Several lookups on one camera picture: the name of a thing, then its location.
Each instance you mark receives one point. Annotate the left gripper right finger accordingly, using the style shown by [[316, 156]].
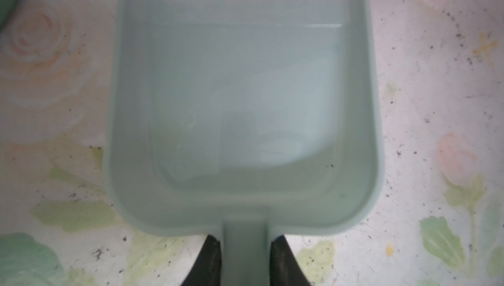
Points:
[[284, 269]]

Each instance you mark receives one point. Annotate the grey-blue dustpan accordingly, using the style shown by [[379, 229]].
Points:
[[245, 120]]

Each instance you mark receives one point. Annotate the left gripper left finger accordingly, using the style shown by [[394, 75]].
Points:
[[206, 270]]

